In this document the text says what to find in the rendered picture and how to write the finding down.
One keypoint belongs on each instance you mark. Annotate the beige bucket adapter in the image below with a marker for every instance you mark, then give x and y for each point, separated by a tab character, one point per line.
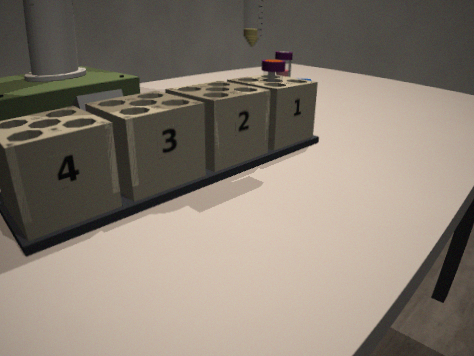
65	176
236	126
158	147
292	108

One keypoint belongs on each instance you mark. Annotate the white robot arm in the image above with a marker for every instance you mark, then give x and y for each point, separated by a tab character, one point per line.
51	40

